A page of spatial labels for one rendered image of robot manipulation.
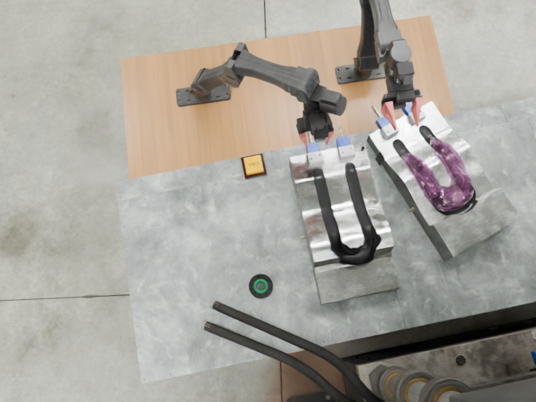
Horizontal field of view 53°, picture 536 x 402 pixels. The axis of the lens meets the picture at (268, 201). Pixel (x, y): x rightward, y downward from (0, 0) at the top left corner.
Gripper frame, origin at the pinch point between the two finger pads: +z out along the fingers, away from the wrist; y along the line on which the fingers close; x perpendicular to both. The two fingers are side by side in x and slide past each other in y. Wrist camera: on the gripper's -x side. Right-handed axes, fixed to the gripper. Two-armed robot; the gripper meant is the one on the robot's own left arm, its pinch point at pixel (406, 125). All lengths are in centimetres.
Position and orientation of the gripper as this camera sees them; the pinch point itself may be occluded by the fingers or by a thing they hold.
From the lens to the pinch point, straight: 156.9
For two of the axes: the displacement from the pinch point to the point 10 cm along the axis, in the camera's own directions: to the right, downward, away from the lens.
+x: 0.4, 2.3, 9.7
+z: 1.4, 9.6, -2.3
